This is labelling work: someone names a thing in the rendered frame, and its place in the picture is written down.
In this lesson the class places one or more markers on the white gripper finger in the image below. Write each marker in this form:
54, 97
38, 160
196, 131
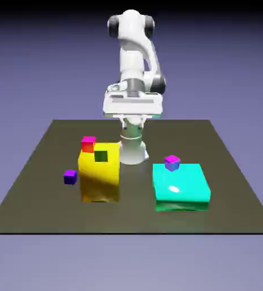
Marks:
124, 122
142, 122

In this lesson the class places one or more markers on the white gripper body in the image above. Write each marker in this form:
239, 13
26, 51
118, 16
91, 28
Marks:
132, 105

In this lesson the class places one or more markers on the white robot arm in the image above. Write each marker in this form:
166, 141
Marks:
131, 45

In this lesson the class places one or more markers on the small green cube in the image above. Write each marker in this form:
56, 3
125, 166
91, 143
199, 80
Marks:
101, 156

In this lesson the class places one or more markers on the small red cube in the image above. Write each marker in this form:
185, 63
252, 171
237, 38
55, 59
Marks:
88, 145

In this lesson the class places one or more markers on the small light blue cube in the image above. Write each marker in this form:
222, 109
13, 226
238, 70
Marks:
172, 163

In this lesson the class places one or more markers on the small dark blue cube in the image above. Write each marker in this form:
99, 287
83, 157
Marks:
70, 177

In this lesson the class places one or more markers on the large yellow box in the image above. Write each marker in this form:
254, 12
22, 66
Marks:
99, 175

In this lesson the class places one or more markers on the large cyan box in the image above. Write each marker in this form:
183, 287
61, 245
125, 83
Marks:
181, 186

